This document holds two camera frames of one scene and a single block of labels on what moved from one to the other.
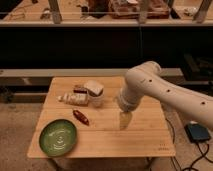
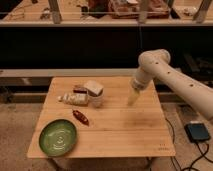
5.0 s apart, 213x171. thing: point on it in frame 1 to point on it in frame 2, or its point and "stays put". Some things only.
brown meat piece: (80, 90) stays put
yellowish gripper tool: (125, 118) to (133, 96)
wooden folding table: (90, 105) stays put
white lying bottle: (74, 98) stays put
